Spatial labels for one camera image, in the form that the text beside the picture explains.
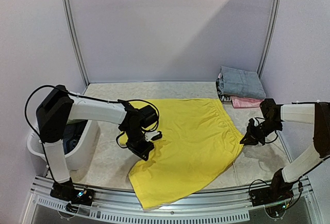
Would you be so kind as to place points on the right aluminium corner post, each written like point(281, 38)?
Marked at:
point(269, 36)

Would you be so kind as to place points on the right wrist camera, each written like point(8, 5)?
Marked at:
point(253, 122)

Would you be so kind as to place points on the white laundry basket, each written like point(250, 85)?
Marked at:
point(79, 156)

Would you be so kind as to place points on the yellow shorts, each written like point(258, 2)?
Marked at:
point(199, 142)

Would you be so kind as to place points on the aluminium corner post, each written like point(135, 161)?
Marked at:
point(269, 36)
point(75, 42)

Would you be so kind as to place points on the pink folded garment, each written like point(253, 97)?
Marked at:
point(241, 102)

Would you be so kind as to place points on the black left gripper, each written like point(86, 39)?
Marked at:
point(142, 151)

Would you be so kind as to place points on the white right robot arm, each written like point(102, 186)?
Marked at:
point(303, 123)

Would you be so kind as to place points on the grey button-up shirt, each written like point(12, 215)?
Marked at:
point(240, 83)

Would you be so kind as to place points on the black white patterned garment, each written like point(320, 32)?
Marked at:
point(222, 97)

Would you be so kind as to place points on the navy blue garment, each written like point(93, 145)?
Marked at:
point(72, 135)

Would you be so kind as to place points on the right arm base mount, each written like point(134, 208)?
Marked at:
point(278, 190)

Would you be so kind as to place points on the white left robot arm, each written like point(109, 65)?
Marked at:
point(61, 106)

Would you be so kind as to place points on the aluminium front rail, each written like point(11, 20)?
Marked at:
point(227, 205)

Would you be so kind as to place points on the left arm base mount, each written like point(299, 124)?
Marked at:
point(67, 192)

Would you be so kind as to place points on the left aluminium corner post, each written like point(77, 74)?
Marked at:
point(75, 42)

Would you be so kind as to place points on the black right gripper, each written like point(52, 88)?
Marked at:
point(256, 133)

